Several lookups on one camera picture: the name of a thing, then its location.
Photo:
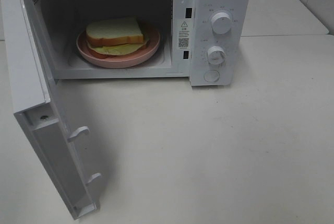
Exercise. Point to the pink round plate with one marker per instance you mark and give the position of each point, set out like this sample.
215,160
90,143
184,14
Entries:
134,58

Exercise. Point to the sandwich with lettuce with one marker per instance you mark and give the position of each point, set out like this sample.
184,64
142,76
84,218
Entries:
115,37

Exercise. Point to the white microwave door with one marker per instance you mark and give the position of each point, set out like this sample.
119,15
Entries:
38,109

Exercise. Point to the round white door button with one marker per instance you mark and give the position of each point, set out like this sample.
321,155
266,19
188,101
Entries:
211,76

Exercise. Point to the white warning sticker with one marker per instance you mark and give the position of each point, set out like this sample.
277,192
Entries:
184,33

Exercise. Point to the white lower microwave knob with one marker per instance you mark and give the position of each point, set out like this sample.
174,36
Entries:
216,55

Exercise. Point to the white microwave knob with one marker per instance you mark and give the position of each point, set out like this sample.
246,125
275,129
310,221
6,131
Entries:
221,22
216,55

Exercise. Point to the white microwave oven body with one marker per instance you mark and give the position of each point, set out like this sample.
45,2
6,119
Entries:
65,20

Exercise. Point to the white upper microwave knob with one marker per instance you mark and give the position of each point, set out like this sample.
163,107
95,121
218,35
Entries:
221,22

